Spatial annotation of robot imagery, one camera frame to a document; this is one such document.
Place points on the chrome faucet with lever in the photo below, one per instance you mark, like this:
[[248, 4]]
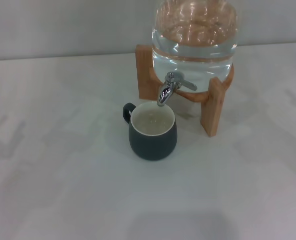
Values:
[[165, 91]]

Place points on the wooden dispenser stand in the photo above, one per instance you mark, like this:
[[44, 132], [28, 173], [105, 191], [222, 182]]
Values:
[[145, 75]]

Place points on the glass water dispenser jar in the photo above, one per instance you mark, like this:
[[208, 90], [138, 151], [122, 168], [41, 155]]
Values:
[[195, 50]]

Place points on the dark green ceramic mug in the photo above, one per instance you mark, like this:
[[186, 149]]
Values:
[[152, 146]]

